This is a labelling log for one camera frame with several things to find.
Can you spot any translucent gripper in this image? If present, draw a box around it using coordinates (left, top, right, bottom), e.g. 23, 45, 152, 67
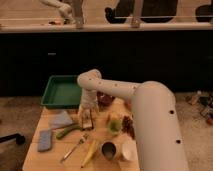
78, 91, 99, 120

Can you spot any brown whiteboard eraser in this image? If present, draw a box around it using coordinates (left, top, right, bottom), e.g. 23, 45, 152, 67
82, 112, 94, 130

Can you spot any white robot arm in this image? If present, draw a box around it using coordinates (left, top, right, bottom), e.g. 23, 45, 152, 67
77, 69, 189, 171

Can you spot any dark red bowl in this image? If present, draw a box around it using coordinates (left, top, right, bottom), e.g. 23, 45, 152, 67
97, 92, 115, 106

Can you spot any green plastic tray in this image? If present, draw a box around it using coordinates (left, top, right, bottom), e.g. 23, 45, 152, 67
41, 75, 81, 109

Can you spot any grey folded cloth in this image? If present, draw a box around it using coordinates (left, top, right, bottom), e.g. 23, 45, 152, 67
49, 111, 73, 129

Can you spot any green cucumber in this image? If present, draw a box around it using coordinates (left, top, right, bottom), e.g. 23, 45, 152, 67
56, 124, 81, 140

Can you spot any green plastic cup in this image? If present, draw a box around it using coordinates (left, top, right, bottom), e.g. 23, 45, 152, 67
107, 120, 122, 135

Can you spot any metal fork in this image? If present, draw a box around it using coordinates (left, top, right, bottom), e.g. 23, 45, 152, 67
60, 134, 89, 163

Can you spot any brown grape bunch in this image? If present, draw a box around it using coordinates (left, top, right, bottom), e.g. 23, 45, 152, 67
122, 116, 135, 139

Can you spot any yellow banana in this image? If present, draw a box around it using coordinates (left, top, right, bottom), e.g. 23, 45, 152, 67
81, 140, 99, 168

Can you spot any small metal cup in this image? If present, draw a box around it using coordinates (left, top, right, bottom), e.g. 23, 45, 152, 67
101, 142, 117, 160

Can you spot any blue sponge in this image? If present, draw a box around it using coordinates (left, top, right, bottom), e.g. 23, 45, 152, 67
37, 130, 52, 152

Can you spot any white cup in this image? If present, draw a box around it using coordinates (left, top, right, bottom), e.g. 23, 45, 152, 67
121, 141, 137, 161

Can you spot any black chair leg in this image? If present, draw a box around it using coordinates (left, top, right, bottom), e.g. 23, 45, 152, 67
0, 133, 25, 145

